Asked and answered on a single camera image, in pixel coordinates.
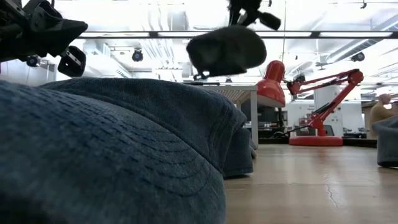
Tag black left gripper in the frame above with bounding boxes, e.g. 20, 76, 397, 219
0, 0, 89, 78

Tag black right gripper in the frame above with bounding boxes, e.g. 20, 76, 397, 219
229, 0, 282, 31

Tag grey washed baseball cap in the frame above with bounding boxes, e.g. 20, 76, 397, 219
185, 24, 267, 81

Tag black ceiling spotlight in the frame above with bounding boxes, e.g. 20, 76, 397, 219
350, 51, 366, 63
131, 49, 144, 63

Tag small white shelf table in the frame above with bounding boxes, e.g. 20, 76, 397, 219
183, 81, 259, 149

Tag dark background workbench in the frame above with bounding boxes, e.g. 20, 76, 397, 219
241, 99, 289, 140

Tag red desk lamp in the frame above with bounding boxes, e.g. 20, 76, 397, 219
256, 60, 364, 147

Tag white background cabinet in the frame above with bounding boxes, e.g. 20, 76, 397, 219
313, 86, 364, 138

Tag person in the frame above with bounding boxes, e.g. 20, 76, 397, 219
368, 93, 398, 140

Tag black overhead rail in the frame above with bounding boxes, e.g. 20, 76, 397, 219
77, 30, 398, 39

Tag black lamp cable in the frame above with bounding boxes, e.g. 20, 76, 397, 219
272, 124, 312, 139

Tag black frame back rail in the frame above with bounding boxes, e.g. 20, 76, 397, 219
257, 138, 377, 149

